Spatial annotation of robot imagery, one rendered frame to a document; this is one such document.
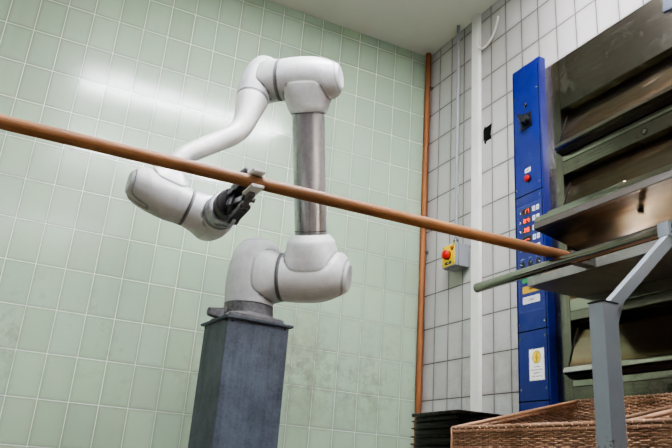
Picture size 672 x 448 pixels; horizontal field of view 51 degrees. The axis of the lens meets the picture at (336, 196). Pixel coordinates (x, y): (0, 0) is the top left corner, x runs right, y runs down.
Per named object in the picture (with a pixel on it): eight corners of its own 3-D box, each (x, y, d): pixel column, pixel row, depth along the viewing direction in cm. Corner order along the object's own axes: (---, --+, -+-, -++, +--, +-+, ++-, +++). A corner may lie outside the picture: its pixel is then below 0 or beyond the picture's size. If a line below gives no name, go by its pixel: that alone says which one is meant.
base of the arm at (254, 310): (196, 321, 223) (199, 304, 225) (260, 332, 233) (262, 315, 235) (218, 313, 208) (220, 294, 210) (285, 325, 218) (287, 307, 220)
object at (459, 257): (455, 272, 299) (455, 249, 302) (469, 267, 290) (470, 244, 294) (440, 269, 296) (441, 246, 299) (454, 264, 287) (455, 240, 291)
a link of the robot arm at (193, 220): (231, 239, 184) (184, 219, 180) (213, 252, 197) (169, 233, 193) (244, 203, 189) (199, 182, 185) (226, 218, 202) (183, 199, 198)
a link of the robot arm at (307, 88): (291, 298, 232) (356, 299, 226) (274, 306, 216) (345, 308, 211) (286, 62, 232) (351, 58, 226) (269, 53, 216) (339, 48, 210)
